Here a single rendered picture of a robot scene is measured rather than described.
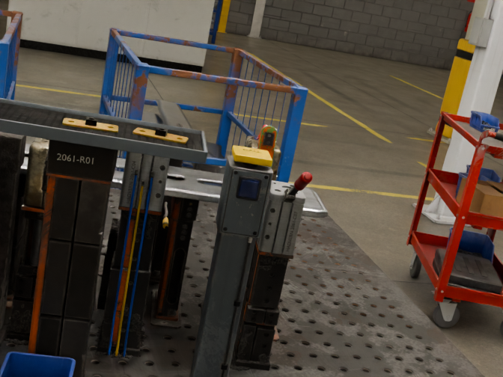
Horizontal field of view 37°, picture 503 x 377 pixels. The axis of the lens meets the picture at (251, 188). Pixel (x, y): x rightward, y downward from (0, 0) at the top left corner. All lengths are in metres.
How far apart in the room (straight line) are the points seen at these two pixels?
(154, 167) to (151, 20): 8.15
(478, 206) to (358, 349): 1.91
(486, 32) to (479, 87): 0.36
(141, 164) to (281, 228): 0.28
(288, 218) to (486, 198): 2.16
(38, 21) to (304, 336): 7.97
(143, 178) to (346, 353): 0.61
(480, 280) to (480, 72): 1.99
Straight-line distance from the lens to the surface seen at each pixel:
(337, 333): 1.73
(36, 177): 1.36
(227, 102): 4.60
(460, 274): 3.63
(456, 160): 5.34
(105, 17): 9.39
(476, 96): 5.27
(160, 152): 1.12
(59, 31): 9.38
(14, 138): 1.31
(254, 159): 1.17
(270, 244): 1.39
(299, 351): 1.60
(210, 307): 1.26
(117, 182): 1.46
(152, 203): 1.34
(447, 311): 3.64
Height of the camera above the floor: 1.44
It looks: 16 degrees down
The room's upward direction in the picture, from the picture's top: 11 degrees clockwise
